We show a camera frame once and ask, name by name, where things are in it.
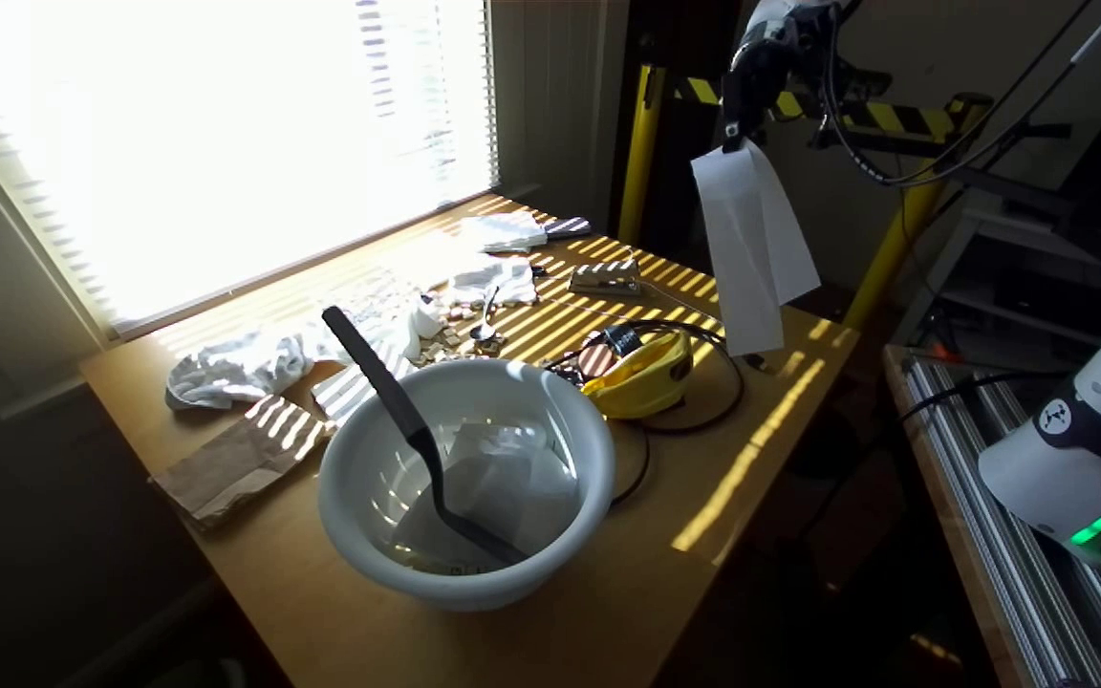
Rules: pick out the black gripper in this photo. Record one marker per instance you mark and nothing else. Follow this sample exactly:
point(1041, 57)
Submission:
point(767, 68)

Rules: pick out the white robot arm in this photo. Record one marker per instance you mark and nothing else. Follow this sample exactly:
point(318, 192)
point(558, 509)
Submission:
point(1087, 432)

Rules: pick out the yellow pole stand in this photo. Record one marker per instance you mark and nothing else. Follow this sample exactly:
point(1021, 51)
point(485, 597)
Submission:
point(907, 216)
point(641, 140)

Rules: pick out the yellow black striped bar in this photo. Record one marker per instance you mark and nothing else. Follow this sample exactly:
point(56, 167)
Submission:
point(888, 116)

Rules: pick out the grey flat pad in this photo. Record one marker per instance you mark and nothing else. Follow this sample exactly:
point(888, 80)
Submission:
point(568, 226)

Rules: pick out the folded white cloth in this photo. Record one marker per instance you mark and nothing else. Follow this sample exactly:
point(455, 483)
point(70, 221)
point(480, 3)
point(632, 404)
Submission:
point(506, 235)

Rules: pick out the small dark gadget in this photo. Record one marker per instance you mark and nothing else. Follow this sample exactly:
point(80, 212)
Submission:
point(595, 351)

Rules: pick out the small crumpled white cloth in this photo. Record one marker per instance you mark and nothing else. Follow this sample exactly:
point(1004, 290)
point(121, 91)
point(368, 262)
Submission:
point(489, 281)

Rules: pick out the grey equipment rack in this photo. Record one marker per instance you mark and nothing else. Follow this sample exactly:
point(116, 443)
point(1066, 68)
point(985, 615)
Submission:
point(1032, 254)

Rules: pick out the small white tube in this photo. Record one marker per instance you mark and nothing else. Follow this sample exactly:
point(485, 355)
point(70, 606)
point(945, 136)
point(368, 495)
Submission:
point(427, 317)

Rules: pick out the crumpled white tissue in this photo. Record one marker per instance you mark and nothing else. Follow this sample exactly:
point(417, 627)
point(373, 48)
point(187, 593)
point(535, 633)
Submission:
point(513, 480)

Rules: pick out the black spatula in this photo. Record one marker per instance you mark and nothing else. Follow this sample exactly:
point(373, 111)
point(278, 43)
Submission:
point(382, 376)

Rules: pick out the white bowl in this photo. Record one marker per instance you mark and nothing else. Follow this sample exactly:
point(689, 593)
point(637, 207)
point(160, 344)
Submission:
point(362, 509)

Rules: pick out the white window blinds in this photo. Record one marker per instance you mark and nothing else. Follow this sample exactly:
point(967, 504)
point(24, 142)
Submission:
point(194, 128)

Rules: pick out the crumpled white sock cloth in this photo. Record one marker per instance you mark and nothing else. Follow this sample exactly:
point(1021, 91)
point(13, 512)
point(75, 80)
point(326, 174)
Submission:
point(229, 367)

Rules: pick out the brown paper napkin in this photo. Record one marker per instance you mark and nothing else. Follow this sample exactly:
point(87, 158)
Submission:
point(229, 460)

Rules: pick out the aluminium rail frame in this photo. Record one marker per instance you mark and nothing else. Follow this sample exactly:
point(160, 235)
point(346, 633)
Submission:
point(1032, 614)

